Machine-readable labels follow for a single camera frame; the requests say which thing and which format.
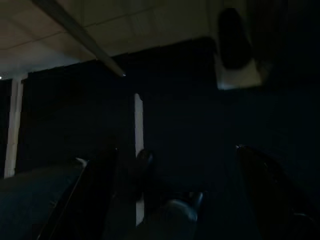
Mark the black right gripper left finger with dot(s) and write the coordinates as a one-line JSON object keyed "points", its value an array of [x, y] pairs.
{"points": [[85, 207]]}

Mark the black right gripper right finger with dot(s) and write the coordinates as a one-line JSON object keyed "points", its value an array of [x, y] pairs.
{"points": [[275, 200]]}

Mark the black cone-shaped object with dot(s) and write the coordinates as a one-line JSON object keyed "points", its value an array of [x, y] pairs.
{"points": [[232, 37]]}

